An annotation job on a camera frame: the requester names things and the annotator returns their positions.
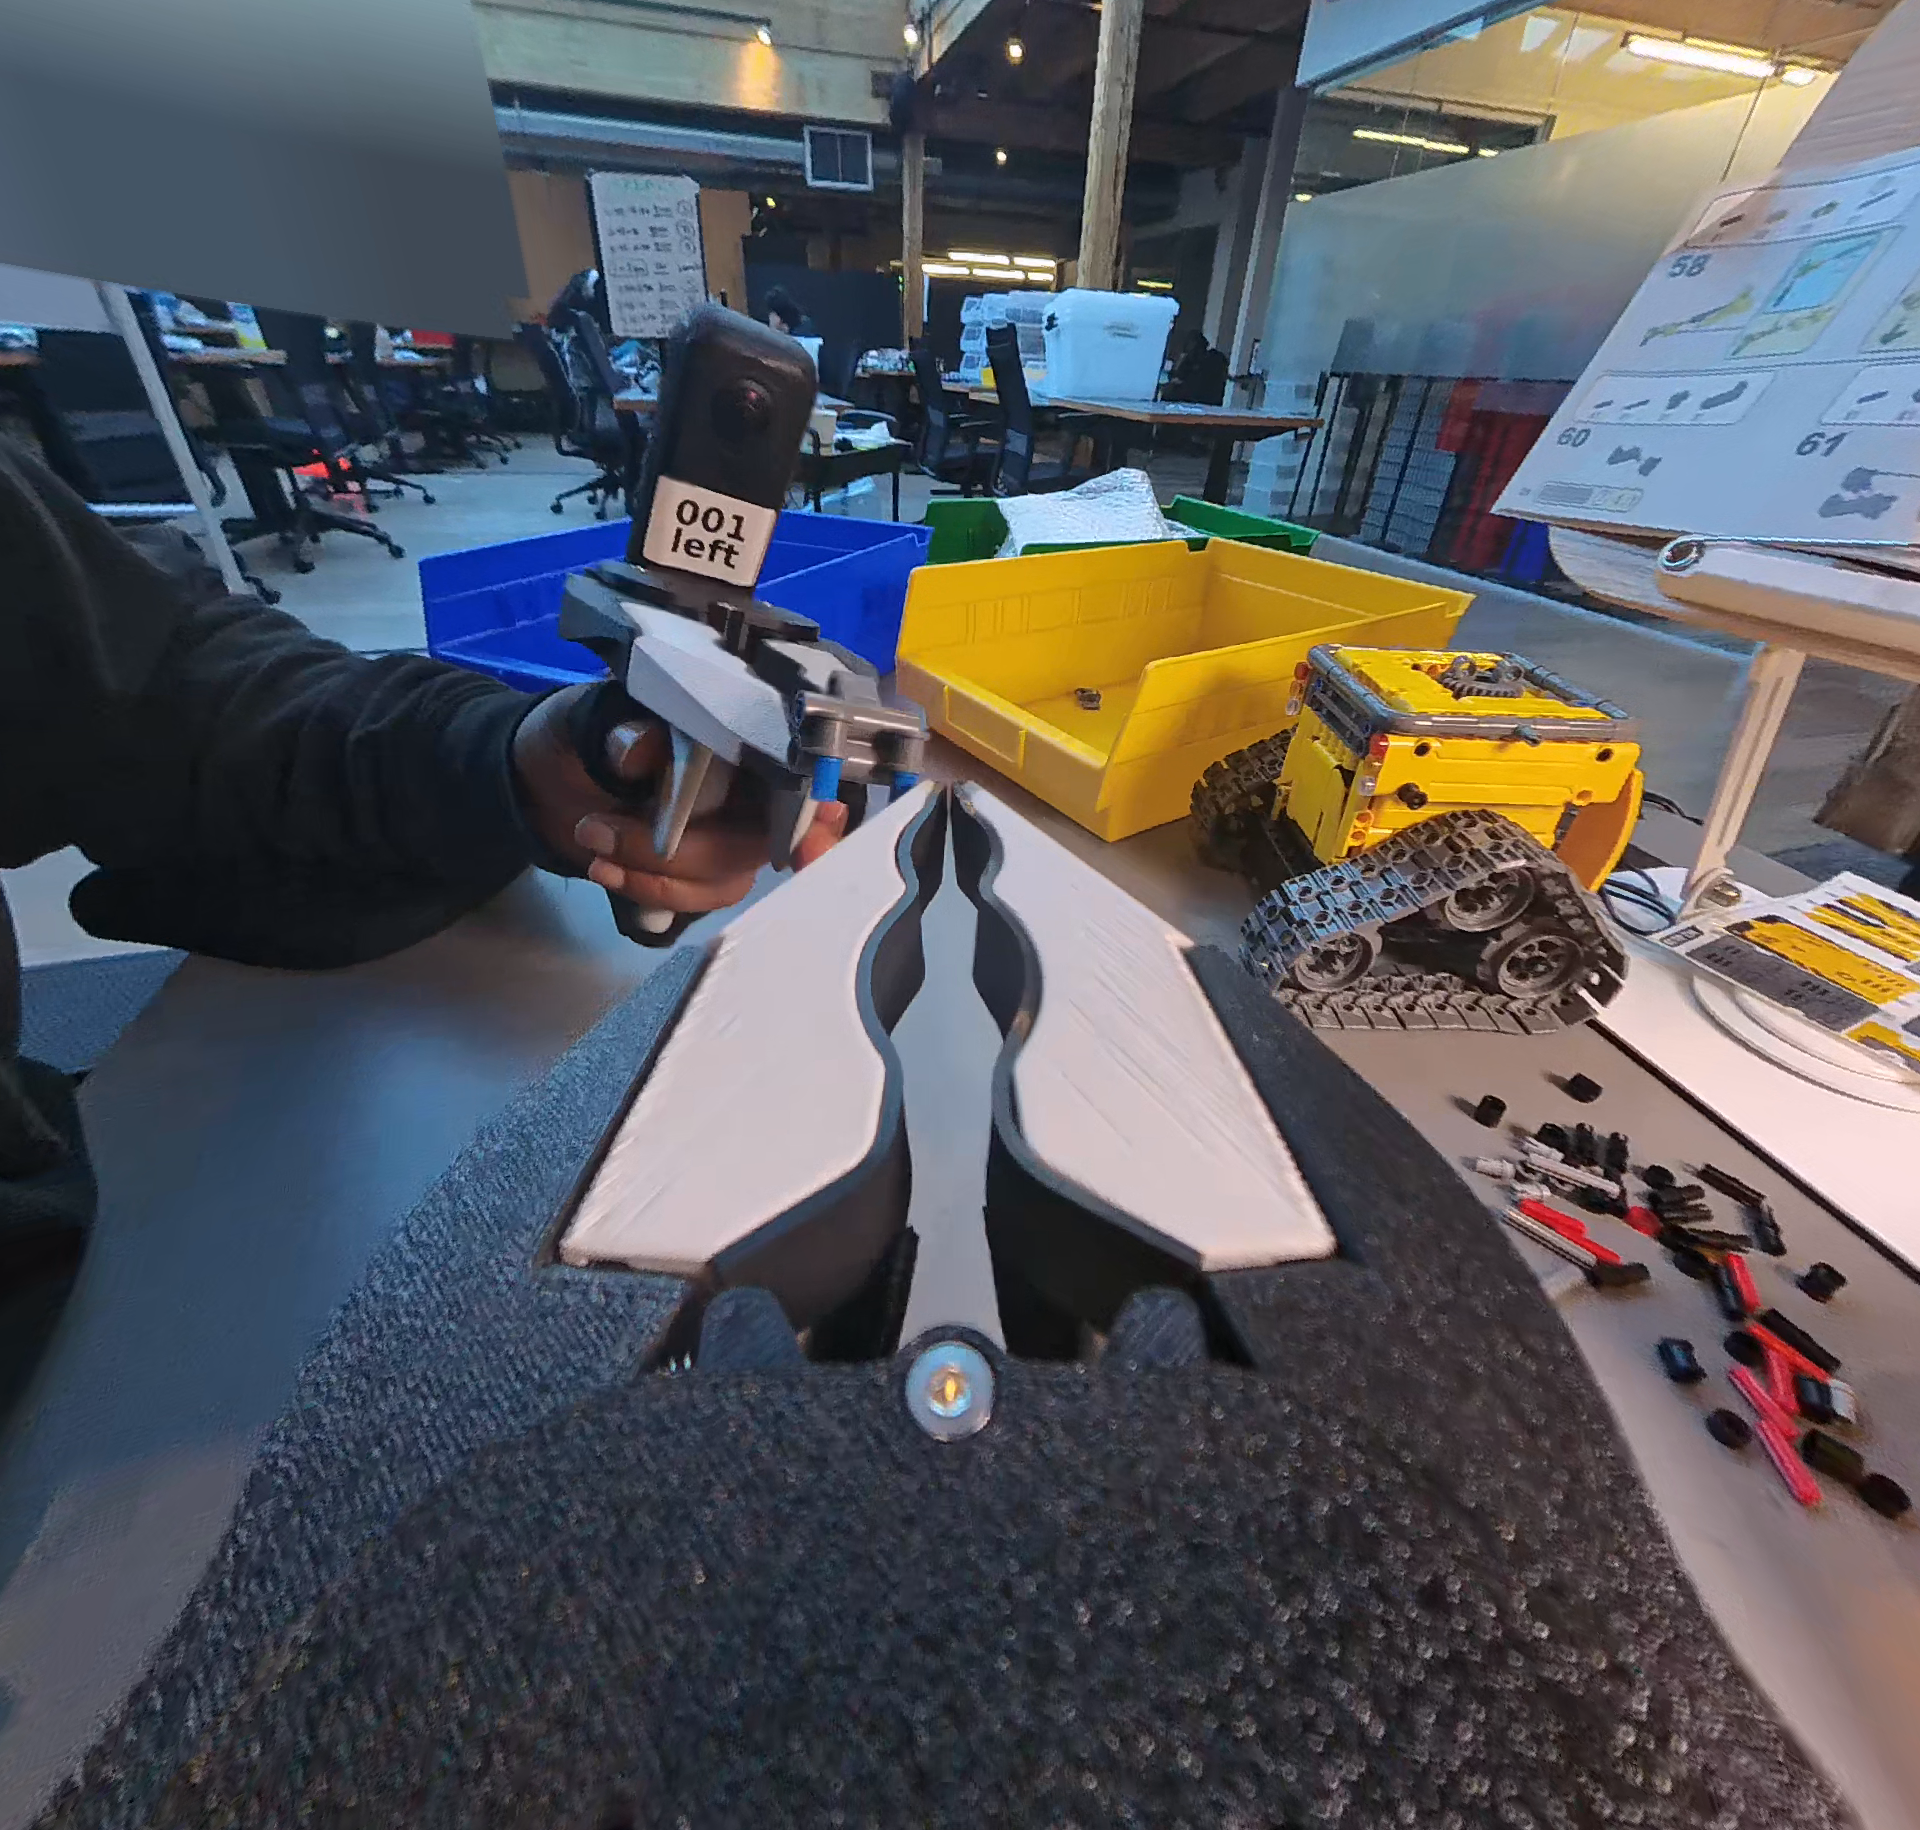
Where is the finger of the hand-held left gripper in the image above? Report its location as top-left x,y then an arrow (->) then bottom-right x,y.
621,600 -> 799,767
754,640 -> 883,709

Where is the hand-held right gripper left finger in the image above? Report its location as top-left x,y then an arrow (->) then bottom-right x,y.
555,782 -> 949,1279

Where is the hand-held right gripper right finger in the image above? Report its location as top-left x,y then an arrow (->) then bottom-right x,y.
952,782 -> 1339,1276

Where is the grey brick beam assembly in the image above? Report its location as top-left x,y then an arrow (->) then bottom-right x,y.
792,688 -> 932,872

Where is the grey desk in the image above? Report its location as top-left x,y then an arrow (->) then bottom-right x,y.
0,541 -> 1920,1830

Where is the person's left hand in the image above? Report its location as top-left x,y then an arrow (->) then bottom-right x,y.
514,681 -> 853,948

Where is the whiteboard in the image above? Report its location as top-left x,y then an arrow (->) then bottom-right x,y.
587,172 -> 707,339

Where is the blue storage bin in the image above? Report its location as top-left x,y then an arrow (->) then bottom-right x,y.
420,510 -> 932,693

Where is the green storage bin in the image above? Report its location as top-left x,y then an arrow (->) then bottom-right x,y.
918,494 -> 1322,568

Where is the yellow storage bin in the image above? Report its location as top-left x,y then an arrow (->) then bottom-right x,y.
895,538 -> 1474,844

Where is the white plastic crate stack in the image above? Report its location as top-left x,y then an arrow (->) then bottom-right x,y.
959,290 -> 1179,403

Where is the yellow tracked toy bulldozer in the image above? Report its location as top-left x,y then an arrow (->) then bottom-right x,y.
1192,644 -> 1643,1037

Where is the row of black office chairs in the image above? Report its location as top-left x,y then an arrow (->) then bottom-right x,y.
30,306 -> 678,580

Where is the long wooden office table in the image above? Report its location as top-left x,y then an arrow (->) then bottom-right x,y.
855,381 -> 1322,505

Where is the pile of small black pins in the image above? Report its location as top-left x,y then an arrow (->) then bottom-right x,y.
1461,1071 -> 1914,1524

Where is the rack of coloured bins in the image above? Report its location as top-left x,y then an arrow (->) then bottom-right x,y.
1320,367 -> 1563,573

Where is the black printed sweatshirt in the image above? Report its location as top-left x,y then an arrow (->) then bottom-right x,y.
0,871 -> 99,1413

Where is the open instruction manual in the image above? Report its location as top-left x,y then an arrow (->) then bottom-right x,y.
1495,0 -> 1920,550

